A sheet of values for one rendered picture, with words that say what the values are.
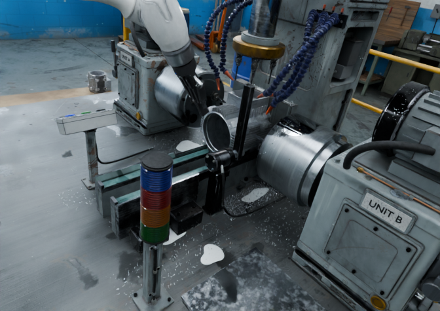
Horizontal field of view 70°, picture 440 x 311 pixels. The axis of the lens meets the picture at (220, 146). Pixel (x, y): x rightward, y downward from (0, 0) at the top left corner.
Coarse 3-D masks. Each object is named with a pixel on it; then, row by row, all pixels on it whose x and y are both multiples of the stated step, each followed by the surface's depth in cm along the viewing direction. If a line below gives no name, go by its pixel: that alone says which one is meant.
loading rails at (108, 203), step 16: (176, 160) 113; (192, 160) 116; (240, 160) 119; (256, 160) 126; (96, 176) 97; (112, 176) 99; (128, 176) 101; (176, 176) 104; (192, 176) 103; (208, 176) 110; (240, 176) 124; (96, 192) 99; (112, 192) 98; (128, 192) 102; (176, 192) 101; (192, 192) 107; (112, 208) 91; (128, 208) 90; (112, 224) 95; (128, 224) 93
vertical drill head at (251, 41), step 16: (256, 0) 98; (272, 0) 96; (256, 16) 99; (272, 16) 99; (256, 32) 101; (272, 32) 102; (240, 48) 102; (256, 48) 99; (272, 48) 100; (256, 64) 103; (272, 64) 109
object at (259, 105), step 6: (240, 90) 119; (228, 96) 116; (234, 96) 113; (240, 96) 120; (228, 102) 116; (234, 102) 114; (240, 102) 111; (252, 102) 111; (258, 102) 113; (264, 102) 116; (252, 108) 112; (258, 108) 115; (264, 108) 117; (252, 114) 114; (258, 114) 116
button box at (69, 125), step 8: (96, 112) 104; (104, 112) 103; (112, 112) 105; (56, 120) 100; (64, 120) 96; (72, 120) 97; (80, 120) 98; (88, 120) 100; (96, 120) 102; (104, 120) 103; (112, 120) 105; (64, 128) 96; (72, 128) 97; (80, 128) 99; (88, 128) 100
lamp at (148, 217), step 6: (144, 210) 61; (150, 210) 60; (156, 210) 61; (162, 210) 61; (168, 210) 63; (144, 216) 62; (150, 216) 61; (156, 216) 61; (162, 216) 62; (168, 216) 64; (144, 222) 63; (150, 222) 62; (156, 222) 62; (162, 222) 63
